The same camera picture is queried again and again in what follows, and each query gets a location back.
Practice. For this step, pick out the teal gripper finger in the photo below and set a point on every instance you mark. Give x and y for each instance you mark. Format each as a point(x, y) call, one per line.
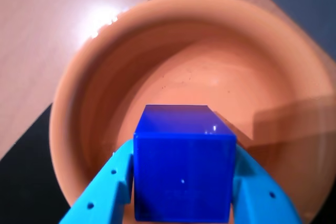
point(102, 190)
point(262, 203)

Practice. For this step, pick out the black mat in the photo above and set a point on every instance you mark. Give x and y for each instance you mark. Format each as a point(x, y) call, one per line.
point(26, 182)

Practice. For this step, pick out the blue cube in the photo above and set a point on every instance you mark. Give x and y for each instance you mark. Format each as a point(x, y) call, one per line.
point(183, 169)

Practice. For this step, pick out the orange bowl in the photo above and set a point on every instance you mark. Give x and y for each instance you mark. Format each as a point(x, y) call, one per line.
point(210, 64)

